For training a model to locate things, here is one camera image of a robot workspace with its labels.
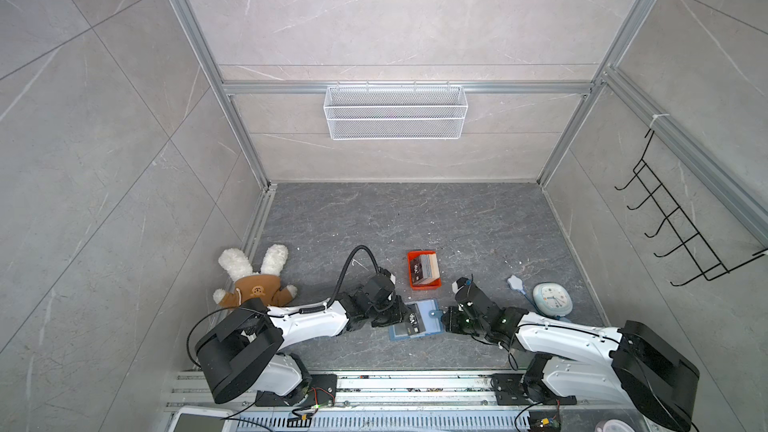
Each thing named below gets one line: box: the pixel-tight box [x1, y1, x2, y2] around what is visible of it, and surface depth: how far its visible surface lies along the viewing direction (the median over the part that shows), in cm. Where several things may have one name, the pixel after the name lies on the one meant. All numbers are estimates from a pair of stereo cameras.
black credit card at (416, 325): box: [406, 303, 426, 336], surface depth 85 cm
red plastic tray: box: [408, 250, 442, 290], surface depth 94 cm
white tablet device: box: [168, 407, 236, 432], surface depth 67 cm
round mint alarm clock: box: [532, 282, 573, 317], surface depth 88 cm
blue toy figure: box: [507, 274, 526, 295], surface depth 94 cm
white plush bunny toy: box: [213, 244, 298, 309], surface depth 87 cm
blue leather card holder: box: [389, 298, 444, 341], surface depth 86 cm
